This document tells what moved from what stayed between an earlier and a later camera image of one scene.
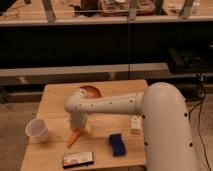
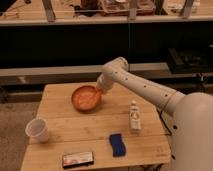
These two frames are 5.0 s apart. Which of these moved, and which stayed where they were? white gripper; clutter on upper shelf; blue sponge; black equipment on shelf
Moved: white gripper
Stayed: clutter on upper shelf; black equipment on shelf; blue sponge
